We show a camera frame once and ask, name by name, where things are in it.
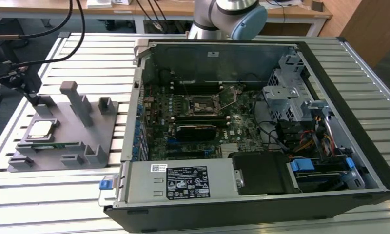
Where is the silver green CPU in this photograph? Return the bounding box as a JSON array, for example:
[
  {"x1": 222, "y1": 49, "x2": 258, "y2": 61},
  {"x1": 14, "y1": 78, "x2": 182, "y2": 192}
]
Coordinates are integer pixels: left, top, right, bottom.
[{"x1": 28, "y1": 120, "x2": 57, "y2": 138}]

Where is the metal socket cover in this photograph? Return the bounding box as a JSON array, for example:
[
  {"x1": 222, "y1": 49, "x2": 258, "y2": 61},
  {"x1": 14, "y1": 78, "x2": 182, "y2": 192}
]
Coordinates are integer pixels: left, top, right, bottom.
[{"x1": 214, "y1": 85, "x2": 241, "y2": 116}]

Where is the CPU socket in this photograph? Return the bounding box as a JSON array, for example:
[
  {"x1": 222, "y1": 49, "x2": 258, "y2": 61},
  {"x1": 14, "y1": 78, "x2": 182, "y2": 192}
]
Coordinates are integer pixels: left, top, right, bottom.
[{"x1": 185, "y1": 94, "x2": 224, "y2": 117}]

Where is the grey parts rack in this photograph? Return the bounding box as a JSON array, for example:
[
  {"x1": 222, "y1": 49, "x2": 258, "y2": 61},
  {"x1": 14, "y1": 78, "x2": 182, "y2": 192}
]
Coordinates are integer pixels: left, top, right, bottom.
[{"x1": 5, "y1": 80, "x2": 120, "y2": 173}]

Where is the small black mesh bin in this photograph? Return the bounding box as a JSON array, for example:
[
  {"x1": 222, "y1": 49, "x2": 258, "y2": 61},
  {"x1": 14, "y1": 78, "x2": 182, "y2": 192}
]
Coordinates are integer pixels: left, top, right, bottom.
[{"x1": 0, "y1": 18, "x2": 29, "y2": 48}]

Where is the green RAM stick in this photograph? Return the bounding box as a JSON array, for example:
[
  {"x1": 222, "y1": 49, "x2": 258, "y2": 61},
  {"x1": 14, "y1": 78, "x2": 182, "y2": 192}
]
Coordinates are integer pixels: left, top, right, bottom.
[{"x1": 30, "y1": 142, "x2": 68, "y2": 149}]

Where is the black chair base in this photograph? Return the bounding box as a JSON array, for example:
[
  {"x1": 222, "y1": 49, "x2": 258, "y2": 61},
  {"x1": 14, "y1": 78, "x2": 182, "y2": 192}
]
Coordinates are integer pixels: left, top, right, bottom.
[{"x1": 102, "y1": 19, "x2": 134, "y2": 31}]

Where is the wooden top desk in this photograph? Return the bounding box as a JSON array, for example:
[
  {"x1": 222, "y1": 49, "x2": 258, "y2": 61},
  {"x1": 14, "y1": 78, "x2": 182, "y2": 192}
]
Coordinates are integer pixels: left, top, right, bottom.
[
  {"x1": 0, "y1": 0, "x2": 137, "y2": 29},
  {"x1": 133, "y1": 0, "x2": 334, "y2": 37}
]

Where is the grey power supply unit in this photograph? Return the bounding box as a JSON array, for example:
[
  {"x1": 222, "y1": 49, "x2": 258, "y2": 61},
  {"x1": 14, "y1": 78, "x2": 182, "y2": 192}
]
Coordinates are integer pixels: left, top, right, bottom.
[{"x1": 113, "y1": 158, "x2": 246, "y2": 204}]

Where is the black graphics card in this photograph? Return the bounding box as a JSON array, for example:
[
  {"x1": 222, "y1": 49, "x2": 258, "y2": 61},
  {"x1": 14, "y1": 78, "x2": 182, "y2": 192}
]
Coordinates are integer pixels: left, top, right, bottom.
[{"x1": 174, "y1": 124, "x2": 217, "y2": 142}]

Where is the black expansion slot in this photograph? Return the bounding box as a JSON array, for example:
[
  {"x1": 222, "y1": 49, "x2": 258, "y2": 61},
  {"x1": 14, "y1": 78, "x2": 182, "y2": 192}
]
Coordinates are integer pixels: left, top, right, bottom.
[{"x1": 166, "y1": 151, "x2": 206, "y2": 158}]

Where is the silver finned heatsink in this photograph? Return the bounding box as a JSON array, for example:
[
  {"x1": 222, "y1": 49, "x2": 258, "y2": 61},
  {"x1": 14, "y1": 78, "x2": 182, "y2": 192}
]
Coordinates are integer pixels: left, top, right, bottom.
[{"x1": 220, "y1": 143, "x2": 240, "y2": 156}]

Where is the green motherboard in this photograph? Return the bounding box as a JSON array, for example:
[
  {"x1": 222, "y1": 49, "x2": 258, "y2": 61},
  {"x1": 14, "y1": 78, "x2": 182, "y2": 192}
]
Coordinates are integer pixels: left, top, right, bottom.
[{"x1": 140, "y1": 82, "x2": 264, "y2": 161}]

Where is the silver perforated disk bay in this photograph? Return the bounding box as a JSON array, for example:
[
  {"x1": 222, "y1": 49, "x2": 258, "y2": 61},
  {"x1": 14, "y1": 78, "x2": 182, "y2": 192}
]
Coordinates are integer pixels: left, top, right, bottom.
[{"x1": 261, "y1": 54, "x2": 337, "y2": 124}]

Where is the black open PC case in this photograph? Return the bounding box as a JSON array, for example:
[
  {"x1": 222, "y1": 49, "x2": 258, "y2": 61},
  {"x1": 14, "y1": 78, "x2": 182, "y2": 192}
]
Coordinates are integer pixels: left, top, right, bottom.
[{"x1": 97, "y1": 38, "x2": 390, "y2": 234}]

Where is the black ribbed plastic housing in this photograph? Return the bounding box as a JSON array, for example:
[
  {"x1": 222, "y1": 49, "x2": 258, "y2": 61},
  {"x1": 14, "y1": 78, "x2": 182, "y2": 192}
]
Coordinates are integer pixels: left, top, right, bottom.
[{"x1": 276, "y1": 119, "x2": 305, "y2": 148}]

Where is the blue disk carrier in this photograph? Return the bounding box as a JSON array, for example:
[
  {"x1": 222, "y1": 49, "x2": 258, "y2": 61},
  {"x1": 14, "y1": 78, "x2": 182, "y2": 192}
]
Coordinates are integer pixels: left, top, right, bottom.
[{"x1": 289, "y1": 158, "x2": 316, "y2": 174}]

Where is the wooden cabinet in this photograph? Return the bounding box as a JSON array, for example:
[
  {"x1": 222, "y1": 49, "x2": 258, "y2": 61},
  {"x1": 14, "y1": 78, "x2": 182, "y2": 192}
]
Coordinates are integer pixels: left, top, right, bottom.
[{"x1": 320, "y1": 0, "x2": 390, "y2": 70}]

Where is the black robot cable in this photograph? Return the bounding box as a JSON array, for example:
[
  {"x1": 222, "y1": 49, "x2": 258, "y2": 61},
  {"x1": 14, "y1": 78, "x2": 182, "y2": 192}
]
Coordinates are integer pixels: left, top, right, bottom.
[{"x1": 0, "y1": 0, "x2": 86, "y2": 69}]

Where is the orange yellow wire bundle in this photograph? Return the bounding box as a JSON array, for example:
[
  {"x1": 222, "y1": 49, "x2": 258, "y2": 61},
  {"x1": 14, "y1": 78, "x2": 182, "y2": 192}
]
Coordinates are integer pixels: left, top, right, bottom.
[{"x1": 288, "y1": 137, "x2": 316, "y2": 154}]

